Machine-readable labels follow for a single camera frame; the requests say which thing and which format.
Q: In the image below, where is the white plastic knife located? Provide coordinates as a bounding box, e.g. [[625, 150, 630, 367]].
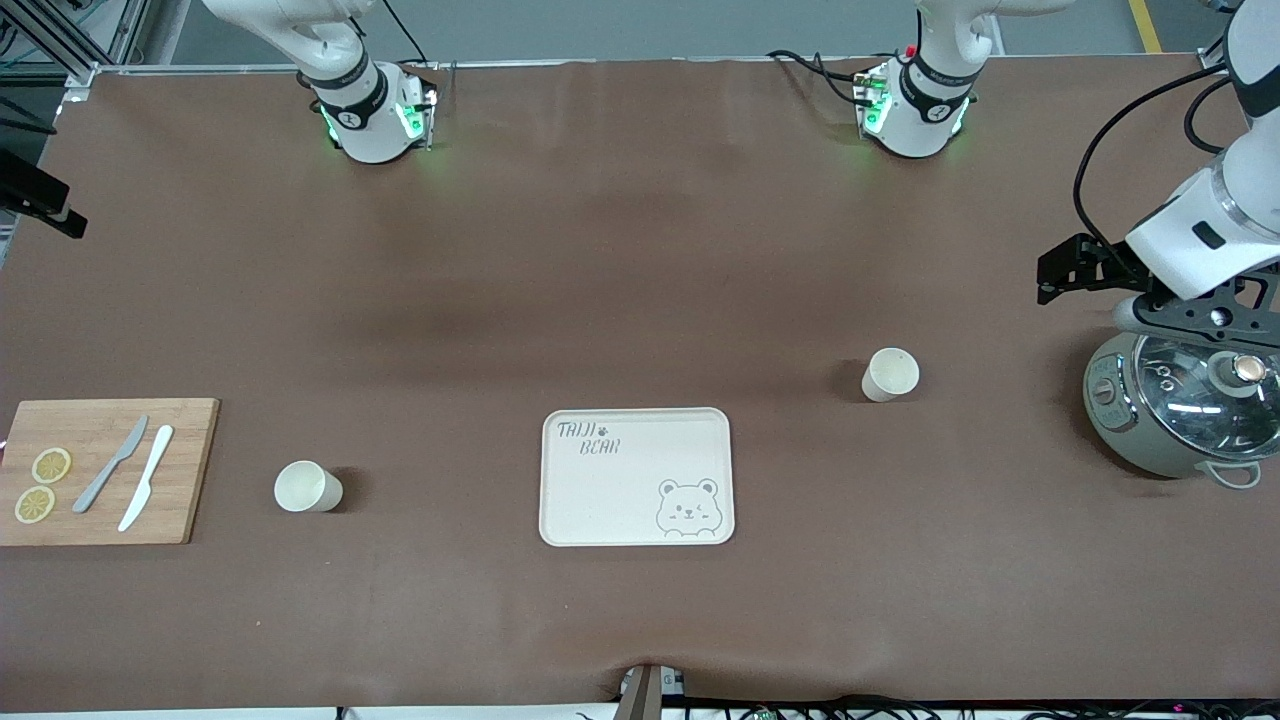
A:
[[118, 425, 175, 533]]

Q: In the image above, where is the cream bear print tray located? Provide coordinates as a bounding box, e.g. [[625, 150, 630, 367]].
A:
[[539, 407, 736, 548]]

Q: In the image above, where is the glass pot lid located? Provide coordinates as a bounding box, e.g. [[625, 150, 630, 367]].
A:
[[1135, 335, 1280, 448]]

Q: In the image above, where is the grey plastic knife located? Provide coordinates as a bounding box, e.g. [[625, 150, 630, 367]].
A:
[[72, 415, 150, 515]]

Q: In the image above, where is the aluminium frame post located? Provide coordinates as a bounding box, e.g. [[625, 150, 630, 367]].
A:
[[0, 0, 151, 89]]

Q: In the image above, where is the black right base cable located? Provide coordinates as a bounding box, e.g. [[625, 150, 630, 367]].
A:
[[375, 0, 429, 71]]

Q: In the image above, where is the wooden cutting board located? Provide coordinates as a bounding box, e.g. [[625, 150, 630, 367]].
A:
[[0, 398, 221, 547]]

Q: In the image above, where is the black left base cable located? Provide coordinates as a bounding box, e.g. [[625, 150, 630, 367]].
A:
[[767, 48, 873, 107]]

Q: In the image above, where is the white IKEA cup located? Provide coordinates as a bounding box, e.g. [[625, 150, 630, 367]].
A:
[[274, 459, 344, 514], [861, 347, 921, 403]]

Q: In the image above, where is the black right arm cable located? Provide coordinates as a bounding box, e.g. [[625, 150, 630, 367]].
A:
[[0, 95, 58, 137]]

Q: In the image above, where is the grey-green electric pot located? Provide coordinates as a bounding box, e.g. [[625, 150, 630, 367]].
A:
[[1083, 330, 1280, 491]]

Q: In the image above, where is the black base cable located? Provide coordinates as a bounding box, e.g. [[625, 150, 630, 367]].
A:
[[767, 48, 873, 107], [375, 0, 429, 71]]

